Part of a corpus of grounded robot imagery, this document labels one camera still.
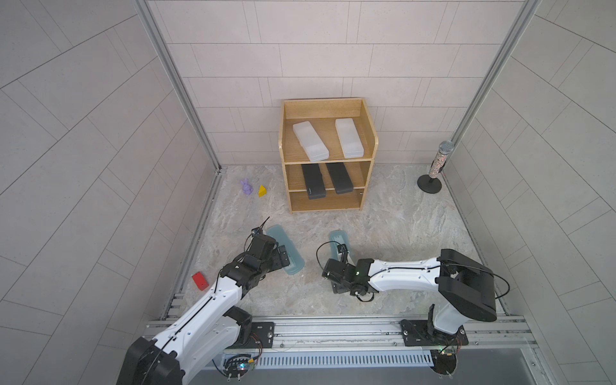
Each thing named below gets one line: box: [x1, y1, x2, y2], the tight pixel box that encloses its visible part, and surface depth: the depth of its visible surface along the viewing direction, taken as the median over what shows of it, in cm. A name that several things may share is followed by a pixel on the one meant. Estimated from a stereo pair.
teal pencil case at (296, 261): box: [265, 224, 305, 276], surface depth 89 cm
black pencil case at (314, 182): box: [301, 163, 327, 200], surface depth 90 cm
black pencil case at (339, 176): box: [325, 162, 354, 195], surface depth 91 cm
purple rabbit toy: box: [240, 178, 254, 195], surface depth 105 cm
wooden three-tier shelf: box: [278, 97, 380, 214], surface depth 89 cm
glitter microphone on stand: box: [417, 140, 454, 194], surface depth 102 cm
